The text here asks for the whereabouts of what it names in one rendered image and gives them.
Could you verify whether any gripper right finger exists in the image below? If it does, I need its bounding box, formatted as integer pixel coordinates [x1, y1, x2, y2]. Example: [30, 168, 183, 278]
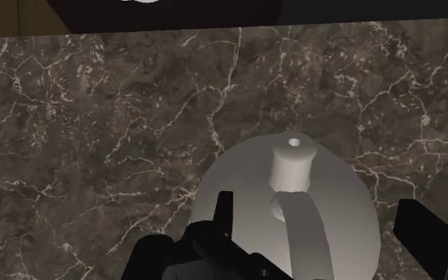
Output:
[393, 198, 448, 280]

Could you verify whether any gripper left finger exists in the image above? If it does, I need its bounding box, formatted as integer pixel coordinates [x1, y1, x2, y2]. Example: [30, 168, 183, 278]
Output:
[121, 190, 295, 280]

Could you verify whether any white round jug with handle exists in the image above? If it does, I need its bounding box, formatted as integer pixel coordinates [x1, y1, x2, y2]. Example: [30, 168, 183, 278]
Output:
[189, 130, 382, 280]

